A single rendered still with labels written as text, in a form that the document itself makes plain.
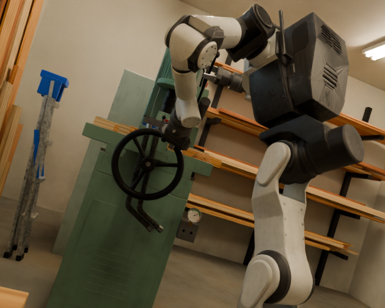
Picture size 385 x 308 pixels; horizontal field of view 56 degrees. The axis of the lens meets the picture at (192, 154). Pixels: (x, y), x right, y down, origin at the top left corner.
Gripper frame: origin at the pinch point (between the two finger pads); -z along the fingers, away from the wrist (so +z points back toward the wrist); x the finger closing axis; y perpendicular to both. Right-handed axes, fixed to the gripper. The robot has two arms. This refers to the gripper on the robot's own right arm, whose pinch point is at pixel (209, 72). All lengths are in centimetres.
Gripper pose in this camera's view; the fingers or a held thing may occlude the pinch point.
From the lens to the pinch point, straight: 178.4
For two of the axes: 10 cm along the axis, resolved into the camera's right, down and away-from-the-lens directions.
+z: 9.4, 3.2, 1.1
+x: -1.1, 6.0, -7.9
